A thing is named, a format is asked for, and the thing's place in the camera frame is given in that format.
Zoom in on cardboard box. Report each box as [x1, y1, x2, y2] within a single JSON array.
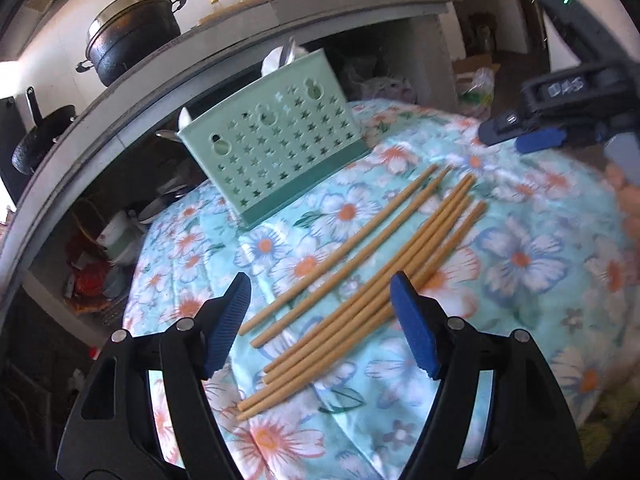
[[452, 55, 501, 78]]

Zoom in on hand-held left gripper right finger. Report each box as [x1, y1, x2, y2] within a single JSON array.
[[390, 270, 588, 480]]

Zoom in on person's right hand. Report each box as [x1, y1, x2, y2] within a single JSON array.
[[602, 165, 640, 246]]

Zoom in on green plastic utensil holder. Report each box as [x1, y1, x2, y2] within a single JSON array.
[[177, 49, 372, 231]]

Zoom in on red snack packets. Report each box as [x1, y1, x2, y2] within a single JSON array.
[[65, 265, 108, 313]]

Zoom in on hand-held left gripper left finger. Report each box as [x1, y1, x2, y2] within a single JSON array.
[[55, 271, 252, 480]]

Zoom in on purple plastic bag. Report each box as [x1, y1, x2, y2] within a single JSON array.
[[360, 72, 416, 103]]

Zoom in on stack of bowls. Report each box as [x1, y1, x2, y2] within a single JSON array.
[[97, 210, 146, 263]]

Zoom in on black cooking pot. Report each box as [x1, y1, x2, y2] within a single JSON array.
[[76, 0, 187, 87]]

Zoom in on metal wire rack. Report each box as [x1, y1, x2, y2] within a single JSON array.
[[95, 292, 131, 326]]

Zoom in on floral quilted blanket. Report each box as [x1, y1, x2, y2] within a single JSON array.
[[122, 99, 640, 480]]

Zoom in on black frying pan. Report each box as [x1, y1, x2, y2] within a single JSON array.
[[11, 86, 77, 177]]

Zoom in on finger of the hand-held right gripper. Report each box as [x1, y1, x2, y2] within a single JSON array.
[[602, 132, 640, 187], [477, 107, 568, 155]]

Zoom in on white green plastic bag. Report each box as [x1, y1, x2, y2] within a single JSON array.
[[457, 67, 496, 116]]

